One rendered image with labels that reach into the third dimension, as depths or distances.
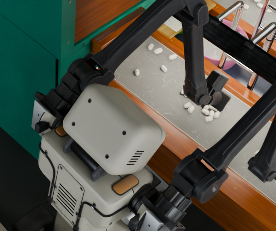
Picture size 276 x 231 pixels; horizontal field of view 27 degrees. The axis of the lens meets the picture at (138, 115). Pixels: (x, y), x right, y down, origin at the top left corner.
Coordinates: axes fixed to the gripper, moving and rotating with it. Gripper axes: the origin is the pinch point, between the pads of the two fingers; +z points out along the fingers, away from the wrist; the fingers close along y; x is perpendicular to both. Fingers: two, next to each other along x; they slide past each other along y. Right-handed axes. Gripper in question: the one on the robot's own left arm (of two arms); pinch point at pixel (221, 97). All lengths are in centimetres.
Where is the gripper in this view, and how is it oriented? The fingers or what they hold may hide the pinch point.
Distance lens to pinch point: 221.1
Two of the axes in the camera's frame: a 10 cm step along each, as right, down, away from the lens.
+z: 4.3, -0.3, 9.0
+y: -7.5, -5.7, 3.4
